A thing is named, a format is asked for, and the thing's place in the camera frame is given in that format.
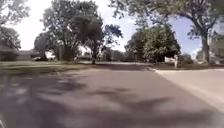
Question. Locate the small dark tree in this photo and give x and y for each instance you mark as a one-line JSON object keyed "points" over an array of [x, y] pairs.
{"points": [[96, 36]]}

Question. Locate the grey asphalt road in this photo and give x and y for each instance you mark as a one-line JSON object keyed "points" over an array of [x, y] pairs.
{"points": [[100, 100]]}

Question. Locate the round bushy tree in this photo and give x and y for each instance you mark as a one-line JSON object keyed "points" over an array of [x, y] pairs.
{"points": [[156, 43]]}

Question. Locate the large tall tree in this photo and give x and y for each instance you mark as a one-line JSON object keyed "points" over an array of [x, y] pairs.
{"points": [[70, 26]]}

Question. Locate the grass verge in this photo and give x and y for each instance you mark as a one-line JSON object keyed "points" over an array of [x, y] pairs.
{"points": [[193, 66], [30, 66]]}

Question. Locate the low building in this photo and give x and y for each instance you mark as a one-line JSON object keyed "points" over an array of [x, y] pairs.
{"points": [[26, 55]]}

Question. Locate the pale concrete driveway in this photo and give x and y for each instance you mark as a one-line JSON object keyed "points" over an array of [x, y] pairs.
{"points": [[200, 83]]}

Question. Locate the big thick-trunked tree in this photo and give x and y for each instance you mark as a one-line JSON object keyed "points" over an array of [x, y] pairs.
{"points": [[205, 50]]}

